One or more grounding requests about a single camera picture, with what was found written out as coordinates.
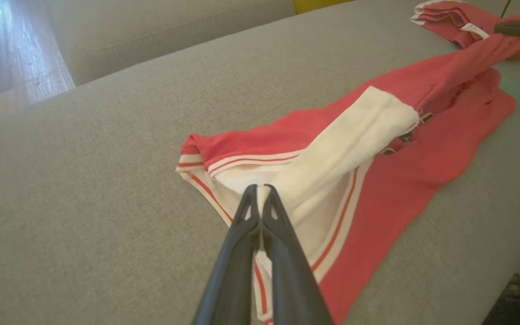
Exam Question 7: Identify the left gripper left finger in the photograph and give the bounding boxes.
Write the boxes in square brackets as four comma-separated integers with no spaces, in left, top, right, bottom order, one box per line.
[191,184,261,325]

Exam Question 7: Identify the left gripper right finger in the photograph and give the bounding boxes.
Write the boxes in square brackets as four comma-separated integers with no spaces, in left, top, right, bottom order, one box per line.
[260,184,335,325]

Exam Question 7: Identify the red shorts white trim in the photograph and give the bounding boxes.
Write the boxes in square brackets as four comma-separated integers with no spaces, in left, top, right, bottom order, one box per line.
[411,0,504,50]

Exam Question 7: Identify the red basketball jersey white sleeves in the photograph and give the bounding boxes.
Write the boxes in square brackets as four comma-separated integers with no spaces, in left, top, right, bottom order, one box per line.
[176,15,520,325]

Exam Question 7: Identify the large yellow sofa back cushion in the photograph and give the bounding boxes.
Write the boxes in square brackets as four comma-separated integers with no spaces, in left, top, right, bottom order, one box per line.
[292,0,356,14]

